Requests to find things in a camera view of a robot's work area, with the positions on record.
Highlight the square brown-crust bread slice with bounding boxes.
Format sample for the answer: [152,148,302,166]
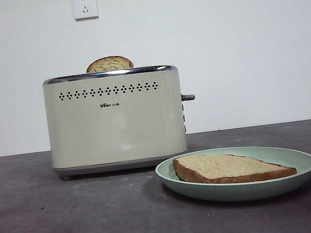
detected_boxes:
[171,142,298,192]

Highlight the pale green round plate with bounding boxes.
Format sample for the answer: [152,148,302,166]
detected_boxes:
[153,136,311,213]

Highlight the cream two-slot toaster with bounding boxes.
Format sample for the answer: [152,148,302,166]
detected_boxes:
[41,61,190,182]

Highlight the round-topped bread slice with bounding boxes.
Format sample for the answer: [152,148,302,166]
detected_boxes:
[85,54,135,74]

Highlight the white wall power socket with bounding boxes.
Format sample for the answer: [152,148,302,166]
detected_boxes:
[72,0,100,21]

